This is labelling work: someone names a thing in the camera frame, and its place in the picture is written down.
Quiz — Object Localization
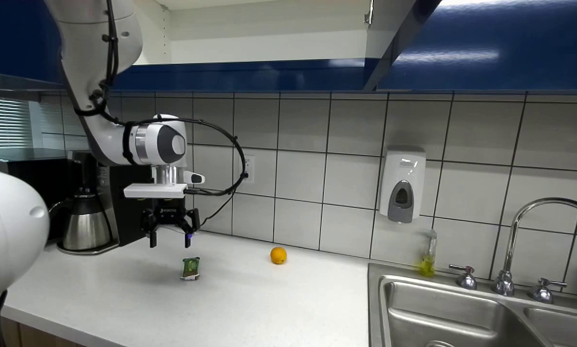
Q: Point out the stainless steel double sink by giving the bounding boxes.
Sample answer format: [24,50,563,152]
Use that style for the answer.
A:
[366,260,577,347]

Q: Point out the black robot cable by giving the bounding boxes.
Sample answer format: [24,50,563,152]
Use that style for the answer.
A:
[72,0,248,198]

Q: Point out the black power cord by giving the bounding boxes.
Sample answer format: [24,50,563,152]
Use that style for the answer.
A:
[196,189,236,231]

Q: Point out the blue glossy cabinet door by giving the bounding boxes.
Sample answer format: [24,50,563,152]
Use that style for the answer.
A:
[362,0,577,94]
[0,0,67,89]

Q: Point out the green dish soap bottle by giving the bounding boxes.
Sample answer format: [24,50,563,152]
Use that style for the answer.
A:
[416,229,439,279]

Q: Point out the black steel coffee maker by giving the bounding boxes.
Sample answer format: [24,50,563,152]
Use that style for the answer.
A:
[72,150,155,249]

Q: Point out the chrome gooseneck faucet spout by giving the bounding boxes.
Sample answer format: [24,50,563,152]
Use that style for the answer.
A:
[493,195,577,297]

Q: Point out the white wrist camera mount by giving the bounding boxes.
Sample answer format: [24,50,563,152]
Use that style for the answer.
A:
[121,170,207,200]

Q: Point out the grey striped window blind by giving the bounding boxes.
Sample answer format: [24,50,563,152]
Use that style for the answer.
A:
[0,94,34,154]

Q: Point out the white wall soap dispenser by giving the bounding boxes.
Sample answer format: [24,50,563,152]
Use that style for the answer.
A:
[377,148,427,225]

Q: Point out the chrome faucet handle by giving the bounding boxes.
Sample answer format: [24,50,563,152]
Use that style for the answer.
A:
[532,276,568,304]
[447,262,480,291]

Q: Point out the white open wall cabinet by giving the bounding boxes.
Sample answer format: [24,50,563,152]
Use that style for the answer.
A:
[109,0,391,92]

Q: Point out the white wall power outlet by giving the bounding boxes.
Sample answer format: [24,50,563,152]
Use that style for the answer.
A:
[234,152,258,187]

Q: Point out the wooden base cabinet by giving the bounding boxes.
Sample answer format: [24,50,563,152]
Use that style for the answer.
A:
[0,316,86,347]

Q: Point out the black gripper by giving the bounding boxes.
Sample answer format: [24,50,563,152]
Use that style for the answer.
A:
[138,195,202,251]

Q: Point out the green granola bar packet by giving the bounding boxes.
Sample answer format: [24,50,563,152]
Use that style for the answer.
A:
[180,254,202,283]

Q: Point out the orange fruit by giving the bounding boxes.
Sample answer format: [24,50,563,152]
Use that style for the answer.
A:
[267,245,289,266]

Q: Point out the steel coffee carafe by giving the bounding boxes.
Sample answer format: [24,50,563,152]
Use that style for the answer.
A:
[55,187,117,254]

